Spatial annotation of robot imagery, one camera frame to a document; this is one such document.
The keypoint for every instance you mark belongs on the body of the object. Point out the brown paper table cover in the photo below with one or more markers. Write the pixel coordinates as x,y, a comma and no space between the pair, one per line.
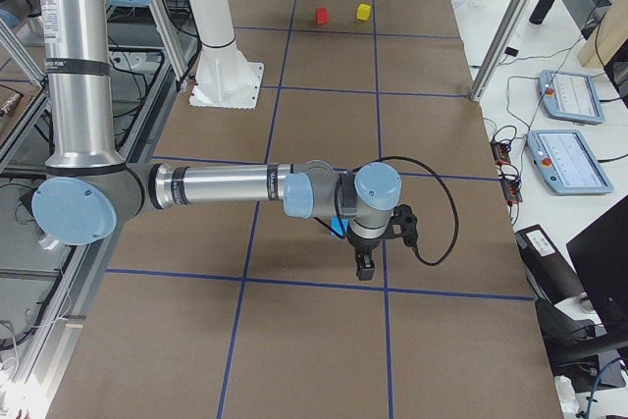
234,310

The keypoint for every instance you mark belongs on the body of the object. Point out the teach pendant tablet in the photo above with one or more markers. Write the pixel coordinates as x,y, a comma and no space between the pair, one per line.
570,97
566,163

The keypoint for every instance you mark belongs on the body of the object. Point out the near teach pendant tablet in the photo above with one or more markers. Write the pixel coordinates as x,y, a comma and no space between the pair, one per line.
566,163

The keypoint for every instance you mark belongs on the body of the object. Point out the black orange circuit board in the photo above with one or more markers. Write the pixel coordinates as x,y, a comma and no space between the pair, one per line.
508,174

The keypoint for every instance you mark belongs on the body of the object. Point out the white pedestal column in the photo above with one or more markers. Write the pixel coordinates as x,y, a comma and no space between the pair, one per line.
223,78

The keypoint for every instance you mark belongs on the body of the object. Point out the aluminium frame post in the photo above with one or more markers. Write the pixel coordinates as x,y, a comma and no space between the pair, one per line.
505,30

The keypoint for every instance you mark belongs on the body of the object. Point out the black water bottle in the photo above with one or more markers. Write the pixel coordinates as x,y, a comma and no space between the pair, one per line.
540,12

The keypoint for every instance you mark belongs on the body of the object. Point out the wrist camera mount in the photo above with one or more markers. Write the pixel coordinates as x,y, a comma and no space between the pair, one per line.
403,224

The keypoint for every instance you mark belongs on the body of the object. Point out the far teach pendant tablet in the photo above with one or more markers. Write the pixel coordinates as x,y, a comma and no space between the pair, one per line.
570,97

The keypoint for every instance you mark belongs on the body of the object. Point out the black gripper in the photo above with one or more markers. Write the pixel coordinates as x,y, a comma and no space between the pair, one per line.
362,243

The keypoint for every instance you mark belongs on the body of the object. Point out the black computer monitor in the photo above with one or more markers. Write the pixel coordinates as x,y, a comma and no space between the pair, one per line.
599,256

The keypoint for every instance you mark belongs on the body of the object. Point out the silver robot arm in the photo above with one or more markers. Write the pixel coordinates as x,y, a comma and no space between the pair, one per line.
91,189
23,18

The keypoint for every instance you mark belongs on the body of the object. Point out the red cube block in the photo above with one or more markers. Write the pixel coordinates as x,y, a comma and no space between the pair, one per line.
321,16

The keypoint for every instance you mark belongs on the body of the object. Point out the yellow cube block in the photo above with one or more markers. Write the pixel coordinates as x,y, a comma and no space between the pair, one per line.
363,12

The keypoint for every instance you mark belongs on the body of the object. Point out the white power strip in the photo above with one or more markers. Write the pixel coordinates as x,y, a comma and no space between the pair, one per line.
48,242

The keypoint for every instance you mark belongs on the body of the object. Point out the blue cube block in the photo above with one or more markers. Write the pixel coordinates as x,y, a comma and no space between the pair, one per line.
339,227

